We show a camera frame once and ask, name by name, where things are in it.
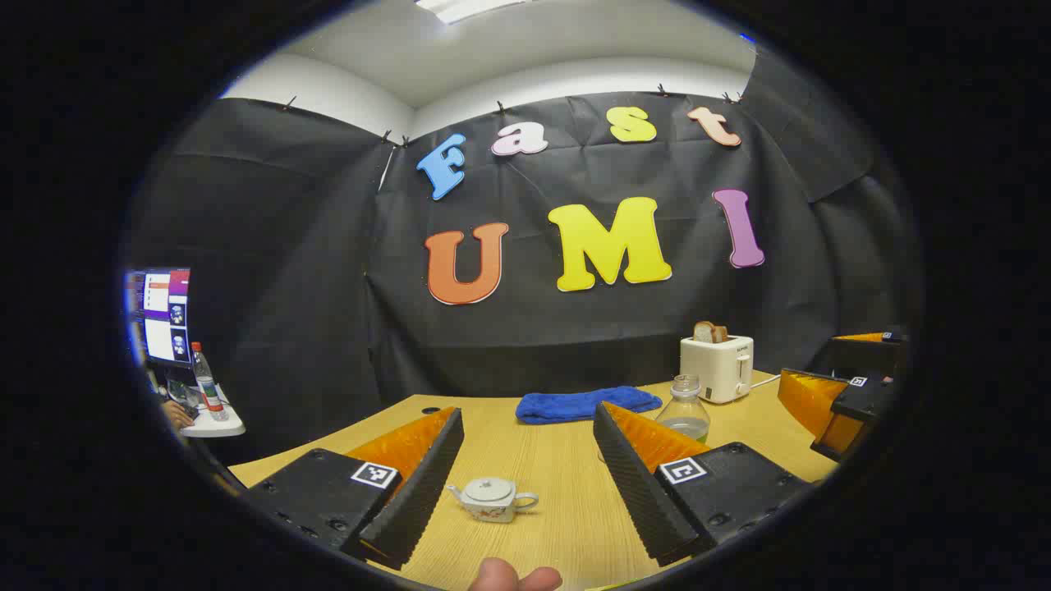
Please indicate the black backdrop cloth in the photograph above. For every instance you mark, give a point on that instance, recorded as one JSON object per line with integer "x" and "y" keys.
{"x": 328, "y": 287}

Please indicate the brown bread slice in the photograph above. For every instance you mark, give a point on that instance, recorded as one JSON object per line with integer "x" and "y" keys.
{"x": 720, "y": 334}

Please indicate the small white side table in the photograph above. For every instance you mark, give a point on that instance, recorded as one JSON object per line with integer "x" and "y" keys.
{"x": 218, "y": 427}

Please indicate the white ceramic teacup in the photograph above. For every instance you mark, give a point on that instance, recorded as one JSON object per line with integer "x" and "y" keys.
{"x": 493, "y": 513}

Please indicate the pale bread slice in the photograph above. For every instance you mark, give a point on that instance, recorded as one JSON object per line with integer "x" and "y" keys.
{"x": 703, "y": 332}

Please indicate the computer monitor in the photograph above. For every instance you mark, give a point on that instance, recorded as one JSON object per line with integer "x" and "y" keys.
{"x": 164, "y": 320}

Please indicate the white toaster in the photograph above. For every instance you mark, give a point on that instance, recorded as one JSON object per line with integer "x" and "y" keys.
{"x": 714, "y": 369}

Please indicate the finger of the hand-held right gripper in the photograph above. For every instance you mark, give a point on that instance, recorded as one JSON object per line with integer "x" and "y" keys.
{"x": 862, "y": 357}
{"x": 862, "y": 398}

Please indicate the red label plastic bottle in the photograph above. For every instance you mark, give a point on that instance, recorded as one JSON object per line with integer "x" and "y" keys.
{"x": 209, "y": 394}

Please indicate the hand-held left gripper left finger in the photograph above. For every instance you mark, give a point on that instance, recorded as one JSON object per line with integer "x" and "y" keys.
{"x": 419, "y": 492}

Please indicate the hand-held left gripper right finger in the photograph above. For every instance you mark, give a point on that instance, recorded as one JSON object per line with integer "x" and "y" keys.
{"x": 636, "y": 492}

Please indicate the blue towel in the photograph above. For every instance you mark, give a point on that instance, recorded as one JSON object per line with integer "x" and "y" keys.
{"x": 575, "y": 405}

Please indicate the green label water bottle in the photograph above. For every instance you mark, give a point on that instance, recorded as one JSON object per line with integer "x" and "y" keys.
{"x": 686, "y": 406}

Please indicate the ceiling light panel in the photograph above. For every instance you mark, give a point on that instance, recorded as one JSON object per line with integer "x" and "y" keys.
{"x": 468, "y": 8}

